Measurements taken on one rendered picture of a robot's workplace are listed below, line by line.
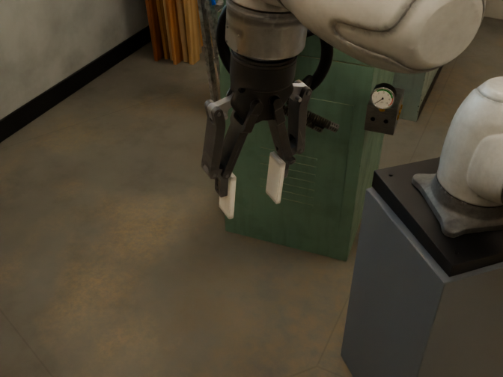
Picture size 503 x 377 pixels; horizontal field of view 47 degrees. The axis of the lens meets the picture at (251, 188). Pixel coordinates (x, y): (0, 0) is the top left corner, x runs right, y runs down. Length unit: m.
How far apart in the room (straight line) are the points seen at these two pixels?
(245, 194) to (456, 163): 0.94
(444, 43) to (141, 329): 1.47
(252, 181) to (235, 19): 1.28
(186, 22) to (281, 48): 2.49
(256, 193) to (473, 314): 0.89
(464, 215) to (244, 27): 0.70
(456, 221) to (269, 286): 0.85
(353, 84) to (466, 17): 1.15
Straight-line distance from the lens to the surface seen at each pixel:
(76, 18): 2.98
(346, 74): 1.59
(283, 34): 0.61
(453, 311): 1.21
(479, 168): 1.10
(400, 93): 1.65
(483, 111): 1.08
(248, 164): 1.84
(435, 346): 1.28
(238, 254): 1.98
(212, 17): 2.53
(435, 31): 0.44
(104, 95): 2.96
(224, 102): 0.67
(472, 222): 1.19
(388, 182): 1.26
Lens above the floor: 1.39
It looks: 38 degrees down
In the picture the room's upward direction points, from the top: straight up
